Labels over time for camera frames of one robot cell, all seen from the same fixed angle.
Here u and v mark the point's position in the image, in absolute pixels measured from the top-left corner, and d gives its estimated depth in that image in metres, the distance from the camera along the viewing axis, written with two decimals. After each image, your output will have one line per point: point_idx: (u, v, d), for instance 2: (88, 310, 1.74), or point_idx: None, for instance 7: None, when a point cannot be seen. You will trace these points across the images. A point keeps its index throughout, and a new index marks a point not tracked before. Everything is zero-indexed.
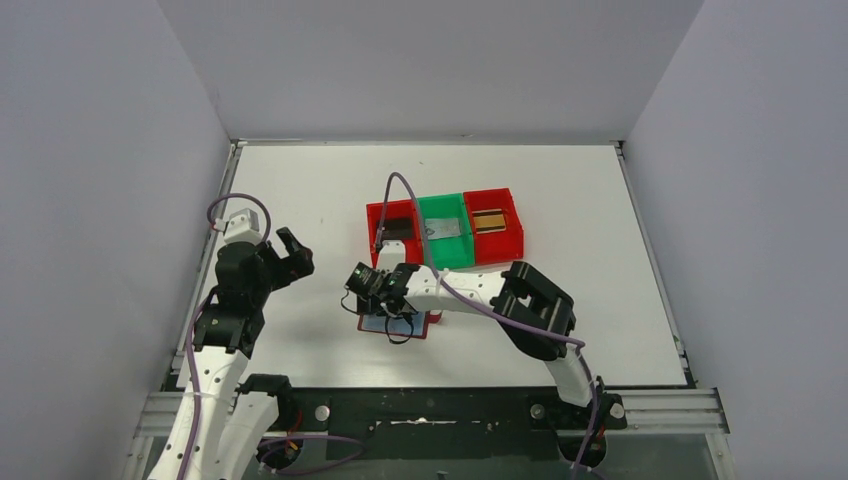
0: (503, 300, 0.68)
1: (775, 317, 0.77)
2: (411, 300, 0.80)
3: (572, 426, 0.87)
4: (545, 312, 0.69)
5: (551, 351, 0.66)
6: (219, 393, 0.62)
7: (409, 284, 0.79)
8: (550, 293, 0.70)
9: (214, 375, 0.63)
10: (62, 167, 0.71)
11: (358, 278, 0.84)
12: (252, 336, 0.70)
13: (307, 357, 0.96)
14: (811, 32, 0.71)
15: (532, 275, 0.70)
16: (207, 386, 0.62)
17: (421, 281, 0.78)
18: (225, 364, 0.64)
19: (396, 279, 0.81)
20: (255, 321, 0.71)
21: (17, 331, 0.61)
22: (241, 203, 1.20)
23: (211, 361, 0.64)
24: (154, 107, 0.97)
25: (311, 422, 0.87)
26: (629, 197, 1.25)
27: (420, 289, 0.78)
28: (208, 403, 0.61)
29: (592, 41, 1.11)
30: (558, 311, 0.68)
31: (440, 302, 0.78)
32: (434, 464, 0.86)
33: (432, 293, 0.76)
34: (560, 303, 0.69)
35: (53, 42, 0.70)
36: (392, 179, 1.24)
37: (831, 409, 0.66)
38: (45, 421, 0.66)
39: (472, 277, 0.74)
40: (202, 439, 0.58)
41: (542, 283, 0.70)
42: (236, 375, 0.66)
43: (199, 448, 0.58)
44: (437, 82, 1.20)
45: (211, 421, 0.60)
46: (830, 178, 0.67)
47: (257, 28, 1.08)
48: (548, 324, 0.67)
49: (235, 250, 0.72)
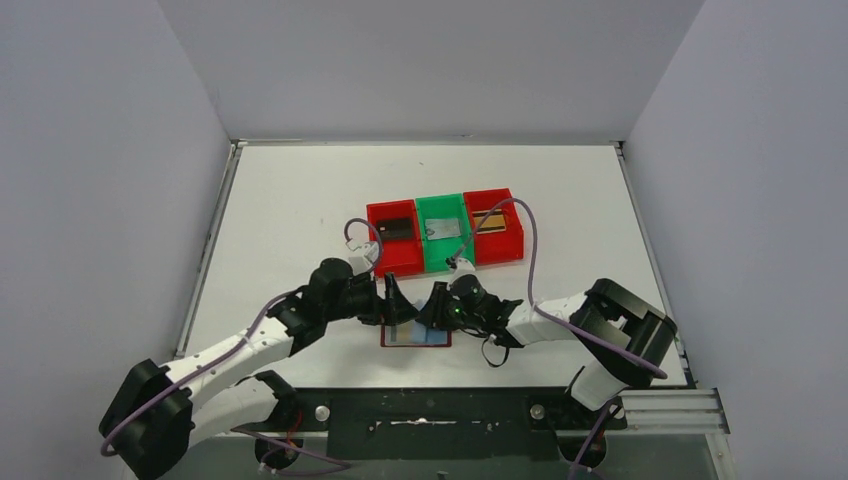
0: (583, 314, 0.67)
1: (776, 317, 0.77)
2: (513, 332, 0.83)
3: (572, 426, 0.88)
4: (639, 331, 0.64)
5: (640, 375, 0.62)
6: (257, 353, 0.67)
7: (513, 316, 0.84)
8: (642, 310, 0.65)
9: (264, 337, 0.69)
10: (62, 167, 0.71)
11: (472, 295, 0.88)
12: (306, 340, 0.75)
13: (312, 357, 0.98)
14: (813, 31, 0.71)
15: (619, 292, 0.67)
16: (255, 343, 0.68)
17: (522, 311, 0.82)
18: (278, 338, 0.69)
19: (504, 314, 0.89)
20: (316, 331, 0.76)
21: (18, 330, 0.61)
22: (315, 215, 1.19)
23: (269, 328, 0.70)
24: (154, 108, 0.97)
25: (311, 422, 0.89)
26: (628, 197, 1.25)
27: (519, 319, 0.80)
28: (245, 352, 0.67)
29: (593, 41, 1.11)
30: (653, 332, 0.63)
31: (535, 330, 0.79)
32: (434, 465, 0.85)
33: (527, 320, 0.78)
34: (656, 327, 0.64)
35: (50, 40, 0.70)
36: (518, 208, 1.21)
37: (833, 411, 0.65)
38: (45, 421, 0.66)
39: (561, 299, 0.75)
40: (219, 370, 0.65)
41: (629, 300, 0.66)
42: (274, 353, 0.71)
43: (213, 373, 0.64)
44: (437, 82, 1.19)
45: (234, 364, 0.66)
46: (831, 178, 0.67)
47: (256, 28, 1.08)
48: (636, 343, 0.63)
49: (335, 266, 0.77)
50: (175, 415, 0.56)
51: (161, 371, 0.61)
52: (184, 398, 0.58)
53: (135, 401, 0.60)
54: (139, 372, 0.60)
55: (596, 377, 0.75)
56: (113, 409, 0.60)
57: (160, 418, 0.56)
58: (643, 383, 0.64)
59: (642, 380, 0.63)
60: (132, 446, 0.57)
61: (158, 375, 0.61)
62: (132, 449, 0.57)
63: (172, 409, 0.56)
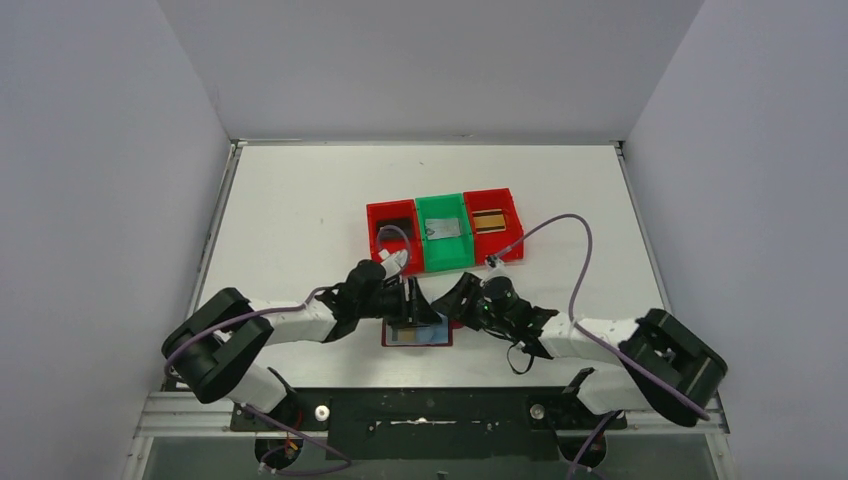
0: (635, 343, 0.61)
1: (775, 317, 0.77)
2: (545, 343, 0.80)
3: (572, 426, 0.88)
4: (692, 371, 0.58)
5: (687, 413, 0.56)
6: (313, 317, 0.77)
7: (546, 328, 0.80)
8: (696, 349, 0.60)
9: (316, 310, 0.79)
10: (62, 168, 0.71)
11: (503, 300, 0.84)
12: (341, 332, 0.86)
13: (312, 356, 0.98)
14: (812, 32, 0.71)
15: (672, 325, 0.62)
16: (311, 310, 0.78)
17: (556, 325, 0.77)
18: (325, 316, 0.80)
19: (536, 321, 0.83)
20: (349, 324, 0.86)
21: (19, 331, 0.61)
22: (315, 215, 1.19)
23: (320, 306, 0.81)
24: (154, 107, 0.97)
25: (311, 422, 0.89)
26: (629, 197, 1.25)
27: (554, 333, 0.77)
28: (304, 313, 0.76)
29: (592, 41, 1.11)
30: (705, 369, 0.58)
31: (573, 347, 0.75)
32: (434, 465, 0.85)
33: (565, 336, 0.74)
34: (708, 364, 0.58)
35: (52, 42, 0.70)
36: (570, 218, 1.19)
37: (832, 411, 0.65)
38: (45, 420, 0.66)
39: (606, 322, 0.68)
40: (287, 318, 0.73)
41: (684, 336, 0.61)
42: (318, 327, 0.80)
43: (283, 317, 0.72)
44: (437, 82, 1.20)
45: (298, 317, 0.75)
46: (831, 177, 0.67)
47: (256, 28, 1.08)
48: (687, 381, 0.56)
49: (372, 267, 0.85)
50: (256, 336, 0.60)
51: (243, 300, 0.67)
52: (264, 323, 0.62)
53: (211, 320, 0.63)
54: (225, 296, 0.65)
55: (613, 392, 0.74)
56: (187, 325, 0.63)
57: (241, 336, 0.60)
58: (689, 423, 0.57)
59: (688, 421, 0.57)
60: (199, 361, 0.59)
61: (240, 302, 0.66)
62: (198, 364, 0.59)
63: (254, 329, 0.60)
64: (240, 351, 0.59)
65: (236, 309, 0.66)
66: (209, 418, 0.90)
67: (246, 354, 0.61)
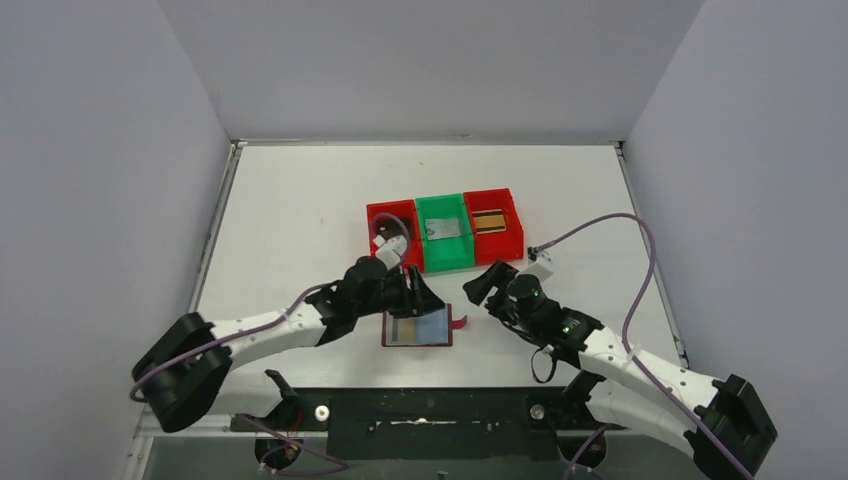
0: (713, 414, 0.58)
1: (775, 317, 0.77)
2: (581, 357, 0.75)
3: (572, 425, 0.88)
4: (748, 440, 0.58)
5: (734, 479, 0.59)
6: (290, 331, 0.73)
7: (588, 342, 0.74)
8: (762, 422, 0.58)
9: (300, 318, 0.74)
10: (63, 168, 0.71)
11: (530, 299, 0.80)
12: (334, 334, 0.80)
13: (312, 357, 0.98)
14: (811, 33, 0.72)
15: (751, 397, 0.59)
16: (291, 321, 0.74)
17: (606, 346, 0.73)
18: (312, 323, 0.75)
19: (572, 329, 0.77)
20: (346, 327, 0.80)
21: (20, 331, 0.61)
22: (315, 215, 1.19)
23: (306, 312, 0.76)
24: (154, 107, 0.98)
25: (311, 422, 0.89)
26: (629, 197, 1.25)
27: (601, 355, 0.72)
28: (282, 328, 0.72)
29: (592, 41, 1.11)
30: (762, 444, 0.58)
31: (617, 375, 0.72)
32: (434, 465, 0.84)
33: (616, 365, 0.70)
34: (765, 436, 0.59)
35: (52, 42, 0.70)
36: (621, 220, 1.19)
37: (831, 411, 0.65)
38: (45, 420, 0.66)
39: (673, 371, 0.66)
40: (258, 338, 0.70)
41: (757, 408, 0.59)
42: (304, 336, 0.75)
43: (253, 339, 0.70)
44: (437, 82, 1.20)
45: (271, 335, 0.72)
46: (829, 177, 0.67)
47: (256, 29, 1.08)
48: (745, 450, 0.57)
49: (370, 266, 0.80)
50: (213, 370, 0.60)
51: (205, 326, 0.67)
52: (223, 356, 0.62)
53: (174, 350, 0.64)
54: (186, 324, 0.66)
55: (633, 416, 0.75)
56: (152, 354, 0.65)
57: (200, 368, 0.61)
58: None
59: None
60: (160, 393, 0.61)
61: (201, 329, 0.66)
62: (160, 395, 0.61)
63: (212, 363, 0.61)
64: (198, 386, 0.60)
65: (200, 335, 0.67)
66: (209, 418, 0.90)
67: (208, 386, 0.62)
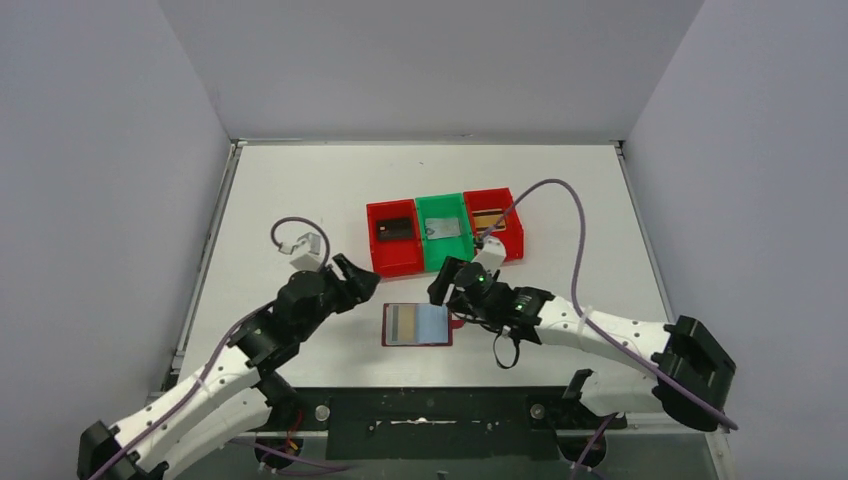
0: (668, 357, 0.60)
1: (775, 317, 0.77)
2: (539, 332, 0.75)
3: (572, 425, 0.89)
4: (712, 378, 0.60)
5: (708, 421, 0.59)
6: (212, 393, 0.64)
7: (542, 314, 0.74)
8: (718, 357, 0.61)
9: (222, 374, 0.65)
10: (62, 168, 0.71)
11: (479, 287, 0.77)
12: (278, 363, 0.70)
13: (313, 357, 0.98)
14: (812, 33, 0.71)
15: (702, 335, 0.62)
16: (211, 382, 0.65)
17: (559, 314, 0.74)
18: (236, 373, 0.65)
19: (525, 305, 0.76)
20: (289, 352, 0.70)
21: (20, 331, 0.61)
22: (315, 215, 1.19)
23: (229, 360, 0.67)
24: (153, 107, 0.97)
25: (311, 421, 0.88)
26: (629, 197, 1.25)
27: (557, 324, 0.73)
28: (200, 395, 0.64)
29: (593, 41, 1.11)
30: (724, 378, 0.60)
31: (574, 340, 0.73)
32: (434, 464, 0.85)
33: (571, 331, 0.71)
34: (725, 370, 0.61)
35: (51, 42, 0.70)
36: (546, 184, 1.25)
37: (831, 411, 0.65)
38: (45, 421, 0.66)
39: (626, 324, 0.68)
40: (172, 424, 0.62)
41: (710, 344, 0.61)
42: (243, 384, 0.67)
43: (166, 426, 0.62)
44: (436, 81, 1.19)
45: (189, 411, 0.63)
46: (829, 177, 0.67)
47: (255, 28, 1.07)
48: (710, 389, 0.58)
49: (305, 281, 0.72)
50: None
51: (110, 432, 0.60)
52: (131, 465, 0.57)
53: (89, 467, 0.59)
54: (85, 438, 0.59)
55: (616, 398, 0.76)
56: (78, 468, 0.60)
57: None
58: (706, 427, 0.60)
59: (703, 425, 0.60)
60: None
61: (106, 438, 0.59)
62: None
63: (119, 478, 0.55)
64: None
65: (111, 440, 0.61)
66: None
67: None
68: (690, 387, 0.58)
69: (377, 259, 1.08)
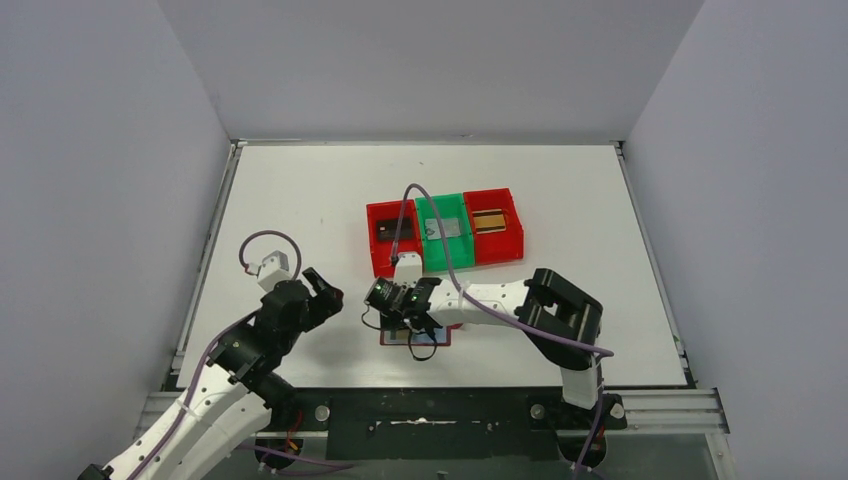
0: (526, 309, 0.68)
1: (775, 317, 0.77)
2: (435, 315, 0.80)
3: (572, 426, 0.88)
4: (574, 320, 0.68)
5: (583, 360, 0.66)
6: (200, 416, 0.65)
7: (432, 299, 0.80)
8: (578, 300, 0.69)
9: (206, 396, 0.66)
10: (62, 168, 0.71)
11: (379, 293, 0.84)
12: (262, 374, 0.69)
13: (312, 357, 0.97)
14: (811, 33, 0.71)
15: (555, 280, 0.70)
16: (196, 407, 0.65)
17: (444, 295, 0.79)
18: (220, 391, 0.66)
19: (418, 294, 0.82)
20: (272, 361, 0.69)
21: (19, 331, 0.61)
22: (315, 215, 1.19)
23: (211, 380, 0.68)
24: (153, 107, 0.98)
25: (311, 422, 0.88)
26: (629, 197, 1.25)
27: (443, 303, 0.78)
28: (186, 420, 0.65)
29: (592, 41, 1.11)
30: (588, 316, 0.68)
31: (462, 314, 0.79)
32: (434, 464, 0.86)
33: (456, 305, 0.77)
34: (589, 310, 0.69)
35: (51, 42, 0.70)
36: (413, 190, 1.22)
37: (831, 413, 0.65)
38: (45, 421, 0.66)
39: (495, 289, 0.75)
40: (164, 455, 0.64)
41: (567, 289, 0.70)
42: (230, 401, 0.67)
43: (159, 459, 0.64)
44: (436, 81, 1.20)
45: (179, 439, 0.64)
46: (829, 177, 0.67)
47: (255, 28, 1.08)
48: (570, 330, 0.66)
49: (289, 288, 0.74)
50: None
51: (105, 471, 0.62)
52: None
53: None
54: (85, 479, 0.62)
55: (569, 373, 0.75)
56: None
57: None
58: (583, 368, 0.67)
59: (581, 365, 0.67)
60: None
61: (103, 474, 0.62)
62: None
63: None
64: None
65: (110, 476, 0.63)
66: None
67: None
68: (550, 331, 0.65)
69: (377, 260, 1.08)
